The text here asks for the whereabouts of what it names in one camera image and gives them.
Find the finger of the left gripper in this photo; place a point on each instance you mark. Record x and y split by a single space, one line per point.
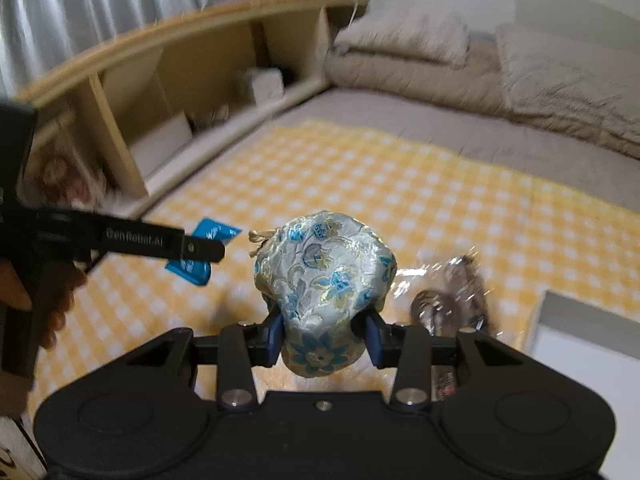
150 244

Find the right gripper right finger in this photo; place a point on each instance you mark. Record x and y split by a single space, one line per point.
407 349

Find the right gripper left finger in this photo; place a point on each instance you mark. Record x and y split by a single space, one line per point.
240 348

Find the blue wet wipe packet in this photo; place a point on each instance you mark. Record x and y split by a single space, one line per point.
204 247

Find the blue floral silk pouch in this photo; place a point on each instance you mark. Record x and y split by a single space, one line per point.
321 270

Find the person's left hand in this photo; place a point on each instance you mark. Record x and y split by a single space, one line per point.
30 318

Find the clear bag with pink items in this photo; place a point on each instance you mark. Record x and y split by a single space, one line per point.
61 176

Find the white board in shelf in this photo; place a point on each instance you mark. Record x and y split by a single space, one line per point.
154 148

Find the yellow white checkered blanket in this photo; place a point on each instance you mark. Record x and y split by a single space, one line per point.
530 235

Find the wooden low shelf unit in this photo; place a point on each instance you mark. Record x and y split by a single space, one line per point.
108 96

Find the white shallow cardboard box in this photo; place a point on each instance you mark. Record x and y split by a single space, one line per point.
599 349

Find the grey bed sheet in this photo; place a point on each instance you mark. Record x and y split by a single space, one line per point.
602 173

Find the white tissue box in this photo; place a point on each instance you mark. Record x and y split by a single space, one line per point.
261 85

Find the beige folded mattress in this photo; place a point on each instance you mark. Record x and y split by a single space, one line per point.
474 88

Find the beige quilted comforter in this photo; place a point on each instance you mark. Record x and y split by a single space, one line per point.
545 75

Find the left beige pillow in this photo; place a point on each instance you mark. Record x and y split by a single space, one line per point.
437 35

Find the white headboard panel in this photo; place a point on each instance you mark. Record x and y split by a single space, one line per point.
576 15

